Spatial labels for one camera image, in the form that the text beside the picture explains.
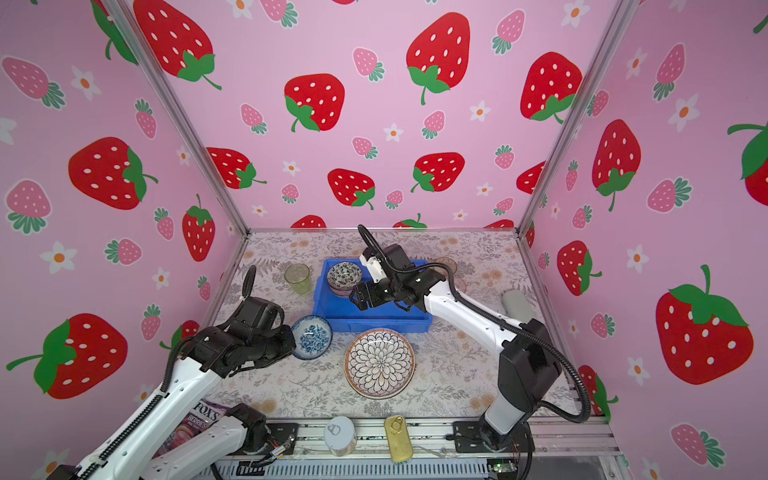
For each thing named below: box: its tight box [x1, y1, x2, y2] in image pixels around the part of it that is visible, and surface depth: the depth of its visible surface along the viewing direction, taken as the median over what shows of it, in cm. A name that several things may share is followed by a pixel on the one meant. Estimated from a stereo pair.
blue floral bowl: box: [292, 314, 333, 361], surface depth 80 cm
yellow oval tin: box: [384, 415, 413, 463], surface depth 73 cm
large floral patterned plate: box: [344, 328, 416, 400], surface depth 87 cm
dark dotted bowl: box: [327, 261, 362, 297], surface depth 101 cm
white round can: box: [324, 416, 357, 457], surface depth 72 cm
